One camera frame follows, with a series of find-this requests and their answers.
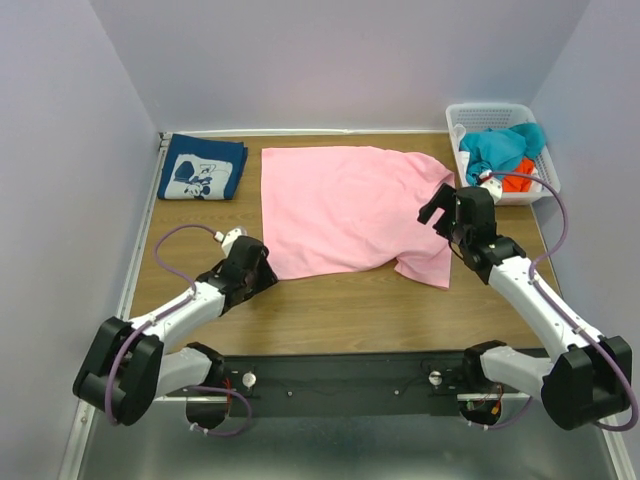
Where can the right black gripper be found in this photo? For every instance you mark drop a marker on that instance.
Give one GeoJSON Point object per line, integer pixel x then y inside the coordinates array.
{"type": "Point", "coordinates": [445, 216]}

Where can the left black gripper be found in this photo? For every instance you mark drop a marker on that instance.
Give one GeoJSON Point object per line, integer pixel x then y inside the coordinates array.
{"type": "Point", "coordinates": [261, 267]}

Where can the pink t-shirt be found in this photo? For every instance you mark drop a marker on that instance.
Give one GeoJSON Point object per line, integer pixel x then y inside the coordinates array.
{"type": "Point", "coordinates": [344, 209]}

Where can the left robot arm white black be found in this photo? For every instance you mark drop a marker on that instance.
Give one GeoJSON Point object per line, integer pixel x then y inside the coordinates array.
{"type": "Point", "coordinates": [129, 364]}

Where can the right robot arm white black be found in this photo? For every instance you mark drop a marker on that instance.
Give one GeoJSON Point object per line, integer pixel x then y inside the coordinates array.
{"type": "Point", "coordinates": [585, 376]}

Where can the white garment in basket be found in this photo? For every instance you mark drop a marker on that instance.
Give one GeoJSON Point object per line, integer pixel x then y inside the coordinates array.
{"type": "Point", "coordinates": [458, 133]}

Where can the orange t-shirt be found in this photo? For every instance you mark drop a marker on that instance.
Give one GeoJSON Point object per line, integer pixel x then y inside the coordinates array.
{"type": "Point", "coordinates": [522, 181]}

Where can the teal t-shirt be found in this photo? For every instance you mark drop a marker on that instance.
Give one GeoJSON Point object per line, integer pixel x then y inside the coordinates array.
{"type": "Point", "coordinates": [501, 149]}

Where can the folded blue printed t-shirt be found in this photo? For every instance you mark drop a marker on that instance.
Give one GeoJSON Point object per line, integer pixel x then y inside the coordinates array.
{"type": "Point", "coordinates": [200, 169]}

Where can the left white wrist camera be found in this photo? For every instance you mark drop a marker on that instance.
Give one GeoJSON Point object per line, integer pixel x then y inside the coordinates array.
{"type": "Point", "coordinates": [232, 237]}

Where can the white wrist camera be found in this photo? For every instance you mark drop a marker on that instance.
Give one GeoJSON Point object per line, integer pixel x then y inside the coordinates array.
{"type": "Point", "coordinates": [232, 237]}
{"type": "Point", "coordinates": [493, 185]}

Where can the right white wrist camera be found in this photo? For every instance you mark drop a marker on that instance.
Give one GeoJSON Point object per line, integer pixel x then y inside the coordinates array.
{"type": "Point", "coordinates": [493, 185]}

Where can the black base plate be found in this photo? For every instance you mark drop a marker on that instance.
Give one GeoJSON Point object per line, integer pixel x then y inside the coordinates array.
{"type": "Point", "coordinates": [343, 385]}

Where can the aluminium frame rail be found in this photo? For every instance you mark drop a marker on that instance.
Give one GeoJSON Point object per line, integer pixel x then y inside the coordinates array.
{"type": "Point", "coordinates": [82, 423]}

